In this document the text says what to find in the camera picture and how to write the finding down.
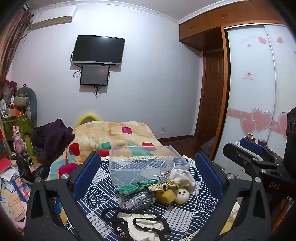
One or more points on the grey glitter pouch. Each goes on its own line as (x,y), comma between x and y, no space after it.
(137,200)

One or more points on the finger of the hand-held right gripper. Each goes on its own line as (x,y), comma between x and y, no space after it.
(252,144)
(252,161)

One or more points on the wooden wardrobe with heart doors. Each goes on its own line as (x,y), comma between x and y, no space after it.
(249,69)

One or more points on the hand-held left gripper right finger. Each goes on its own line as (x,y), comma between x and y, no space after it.
(208,173)

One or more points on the purple jar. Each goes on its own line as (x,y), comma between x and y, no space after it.
(262,141)

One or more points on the grey plush toy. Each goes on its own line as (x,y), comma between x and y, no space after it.
(31,102)

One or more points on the colourful patterned fleece blanket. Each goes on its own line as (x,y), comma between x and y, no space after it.
(104,135)

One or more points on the green bottle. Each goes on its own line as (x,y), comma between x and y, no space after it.
(28,144)

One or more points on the yellow plush toy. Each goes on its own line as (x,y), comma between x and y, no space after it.
(170,195)

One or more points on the white wall socket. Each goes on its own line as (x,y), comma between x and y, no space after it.
(162,129)

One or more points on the clear plastic storage box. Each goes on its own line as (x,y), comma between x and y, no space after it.
(148,162)

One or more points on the white cloth pouch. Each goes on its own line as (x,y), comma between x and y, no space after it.
(182,178)

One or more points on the red tin can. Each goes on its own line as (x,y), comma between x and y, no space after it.
(249,136)

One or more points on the red book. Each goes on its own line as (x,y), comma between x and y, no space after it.
(4,164)

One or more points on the black wall television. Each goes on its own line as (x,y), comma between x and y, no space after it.
(98,49)

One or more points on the dark clothes pile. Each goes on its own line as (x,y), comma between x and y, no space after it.
(53,136)

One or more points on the small black monitor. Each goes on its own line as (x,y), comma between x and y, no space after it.
(94,75)

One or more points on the floral fabric scrunchie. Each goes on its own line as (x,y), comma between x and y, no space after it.
(161,185)

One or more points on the green box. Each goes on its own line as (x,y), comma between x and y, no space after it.
(22,125)

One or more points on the yellow plush hoop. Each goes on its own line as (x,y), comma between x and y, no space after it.
(89,116)

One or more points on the blue white patterned bedsheet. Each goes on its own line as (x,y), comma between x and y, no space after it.
(192,213)

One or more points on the brown curtain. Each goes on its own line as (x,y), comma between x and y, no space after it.
(12,44)

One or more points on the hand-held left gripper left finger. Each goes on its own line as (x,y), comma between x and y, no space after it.
(86,176)

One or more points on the brown wooden door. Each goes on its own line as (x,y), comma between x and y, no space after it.
(212,97)

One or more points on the green knitted cloth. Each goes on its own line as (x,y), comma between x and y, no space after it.
(131,187)

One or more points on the white black-trimmed bag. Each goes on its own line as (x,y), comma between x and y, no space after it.
(143,228)

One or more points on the pink rabbit figurine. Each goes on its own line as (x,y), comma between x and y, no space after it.
(18,141)

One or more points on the white air conditioner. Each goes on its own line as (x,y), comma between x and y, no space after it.
(52,19)

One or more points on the pile of papers and boxes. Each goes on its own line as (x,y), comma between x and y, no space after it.
(13,187)

